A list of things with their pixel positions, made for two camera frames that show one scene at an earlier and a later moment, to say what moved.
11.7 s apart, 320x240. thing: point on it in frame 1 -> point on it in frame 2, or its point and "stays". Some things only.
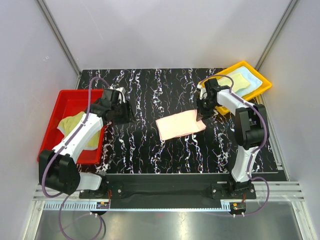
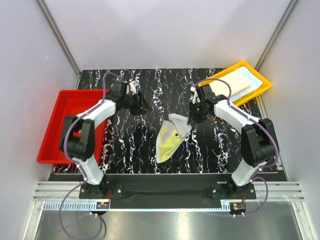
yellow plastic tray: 266,84 stays
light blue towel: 254,82 stays
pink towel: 179,124 -> 236,81
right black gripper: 201,114 stays
